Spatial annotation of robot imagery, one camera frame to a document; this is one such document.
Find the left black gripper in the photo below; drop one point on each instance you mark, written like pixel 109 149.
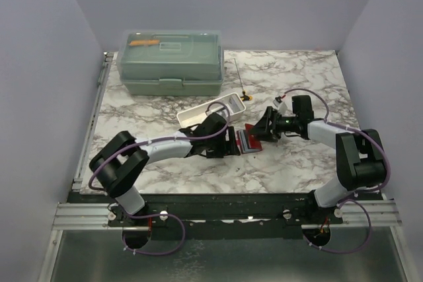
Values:
pixel 232 150

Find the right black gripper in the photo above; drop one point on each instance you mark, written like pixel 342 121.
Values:
pixel 262 127

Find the red leather card holder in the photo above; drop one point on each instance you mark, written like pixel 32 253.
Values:
pixel 246 142

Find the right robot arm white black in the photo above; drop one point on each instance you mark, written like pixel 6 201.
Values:
pixel 361 162

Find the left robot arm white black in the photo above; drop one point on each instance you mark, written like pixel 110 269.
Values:
pixel 118 165

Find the stack of cards in tray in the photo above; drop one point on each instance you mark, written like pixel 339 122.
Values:
pixel 234 103

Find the white rectangular plastic tray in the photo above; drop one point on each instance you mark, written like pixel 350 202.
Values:
pixel 199 113

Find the green plastic toolbox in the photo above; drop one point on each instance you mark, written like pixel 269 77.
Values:
pixel 185 63

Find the orange tool inside toolbox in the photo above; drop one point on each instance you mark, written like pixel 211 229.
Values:
pixel 150 42

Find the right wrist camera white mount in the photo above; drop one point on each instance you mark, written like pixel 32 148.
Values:
pixel 280 105

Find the yellow black T-handle hex key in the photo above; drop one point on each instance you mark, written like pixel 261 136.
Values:
pixel 245 96

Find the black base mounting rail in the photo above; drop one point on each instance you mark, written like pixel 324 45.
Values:
pixel 216 216

